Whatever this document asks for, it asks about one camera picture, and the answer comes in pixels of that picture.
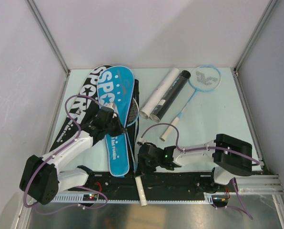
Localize black racket cover bag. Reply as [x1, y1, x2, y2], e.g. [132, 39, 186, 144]
[52, 65, 139, 173]

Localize blue racket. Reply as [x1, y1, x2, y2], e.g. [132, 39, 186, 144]
[126, 98, 148, 207]
[160, 65, 222, 142]

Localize blue racket cover bag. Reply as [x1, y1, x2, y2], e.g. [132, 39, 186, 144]
[97, 66, 135, 177]

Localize white shuttlecock tube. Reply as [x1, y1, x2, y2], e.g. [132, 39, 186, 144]
[139, 68, 180, 119]

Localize black shuttlecock tube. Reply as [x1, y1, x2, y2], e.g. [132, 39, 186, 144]
[150, 70, 191, 123]

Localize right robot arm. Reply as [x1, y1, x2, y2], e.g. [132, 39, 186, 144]
[138, 134, 253, 191]

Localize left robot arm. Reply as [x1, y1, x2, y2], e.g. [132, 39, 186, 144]
[19, 103, 125, 205]

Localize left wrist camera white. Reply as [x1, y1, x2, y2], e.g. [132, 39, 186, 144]
[105, 103, 117, 117]

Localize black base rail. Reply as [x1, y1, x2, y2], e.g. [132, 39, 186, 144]
[68, 171, 238, 203]

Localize left aluminium frame post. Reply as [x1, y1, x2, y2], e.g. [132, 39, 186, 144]
[25, 0, 70, 76]

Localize aluminium frame post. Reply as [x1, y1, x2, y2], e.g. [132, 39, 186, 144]
[25, 0, 70, 76]
[233, 0, 280, 73]

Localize right aluminium frame post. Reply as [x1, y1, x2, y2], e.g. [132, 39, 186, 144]
[233, 0, 280, 73]

